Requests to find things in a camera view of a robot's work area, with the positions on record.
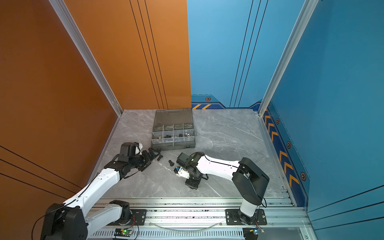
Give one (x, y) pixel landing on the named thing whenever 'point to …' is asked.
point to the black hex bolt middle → (171, 163)
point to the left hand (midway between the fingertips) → (156, 155)
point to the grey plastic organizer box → (173, 129)
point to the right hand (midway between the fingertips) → (192, 183)
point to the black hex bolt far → (160, 156)
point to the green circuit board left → (123, 232)
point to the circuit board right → (252, 233)
